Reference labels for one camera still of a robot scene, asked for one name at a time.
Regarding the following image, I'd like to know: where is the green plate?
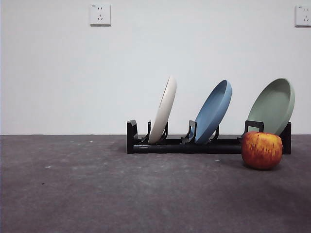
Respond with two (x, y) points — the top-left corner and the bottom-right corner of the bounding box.
(247, 77), (295, 136)

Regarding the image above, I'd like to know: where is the pale yellow cream plate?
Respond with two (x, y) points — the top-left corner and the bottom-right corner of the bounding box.
(147, 75), (177, 145)

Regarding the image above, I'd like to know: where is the black plate rack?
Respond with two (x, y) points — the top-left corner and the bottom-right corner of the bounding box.
(126, 119), (292, 155)

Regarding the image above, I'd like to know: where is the white wall socket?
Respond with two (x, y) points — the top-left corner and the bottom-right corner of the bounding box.
(90, 3), (112, 27)
(294, 5), (311, 27)

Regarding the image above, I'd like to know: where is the red yellow apple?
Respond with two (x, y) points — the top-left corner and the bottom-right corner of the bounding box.
(241, 131), (284, 170)

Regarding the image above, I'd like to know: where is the blue plate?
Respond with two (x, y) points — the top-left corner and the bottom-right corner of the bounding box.
(194, 79), (232, 144)

